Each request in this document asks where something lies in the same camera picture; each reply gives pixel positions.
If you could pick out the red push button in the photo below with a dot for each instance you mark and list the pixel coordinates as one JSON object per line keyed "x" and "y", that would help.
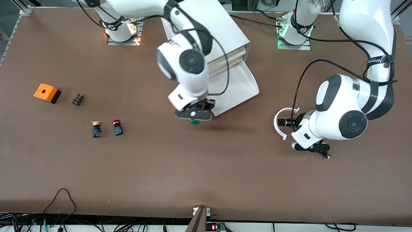
{"x": 117, "y": 129}

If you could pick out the yellow push button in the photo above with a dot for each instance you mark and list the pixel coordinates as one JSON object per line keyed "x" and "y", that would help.
{"x": 96, "y": 130}

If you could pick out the small board with red light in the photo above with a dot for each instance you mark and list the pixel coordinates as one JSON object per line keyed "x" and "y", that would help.
{"x": 214, "y": 227}

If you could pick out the orange button enclosure box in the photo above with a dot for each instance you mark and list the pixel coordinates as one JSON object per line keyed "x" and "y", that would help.
{"x": 45, "y": 91}

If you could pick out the white drawer cabinet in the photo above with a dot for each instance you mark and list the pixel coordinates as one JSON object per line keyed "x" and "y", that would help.
{"x": 235, "y": 32}

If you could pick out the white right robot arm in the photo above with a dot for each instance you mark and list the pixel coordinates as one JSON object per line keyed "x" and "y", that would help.
{"x": 190, "y": 80}

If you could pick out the small black terminal block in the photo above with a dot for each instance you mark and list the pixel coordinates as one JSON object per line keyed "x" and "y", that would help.
{"x": 78, "y": 99}

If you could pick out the white plastic drawer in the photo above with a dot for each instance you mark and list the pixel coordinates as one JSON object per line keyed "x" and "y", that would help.
{"x": 238, "y": 87}
{"x": 236, "y": 61}
{"x": 238, "y": 54}

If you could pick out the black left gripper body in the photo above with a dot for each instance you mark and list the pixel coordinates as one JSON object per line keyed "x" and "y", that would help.
{"x": 296, "y": 122}

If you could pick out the grey metal post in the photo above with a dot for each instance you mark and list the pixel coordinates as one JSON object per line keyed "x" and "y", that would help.
{"x": 196, "y": 222}

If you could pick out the white curved plastic strip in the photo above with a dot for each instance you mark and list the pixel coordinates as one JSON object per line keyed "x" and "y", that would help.
{"x": 276, "y": 127}

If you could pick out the black-headed metal switch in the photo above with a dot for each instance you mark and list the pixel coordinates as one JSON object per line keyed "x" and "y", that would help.
{"x": 326, "y": 156}

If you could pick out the green push button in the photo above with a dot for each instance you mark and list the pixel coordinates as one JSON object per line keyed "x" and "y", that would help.
{"x": 195, "y": 122}

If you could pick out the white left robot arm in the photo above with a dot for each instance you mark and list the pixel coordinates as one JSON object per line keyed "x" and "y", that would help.
{"x": 338, "y": 106}

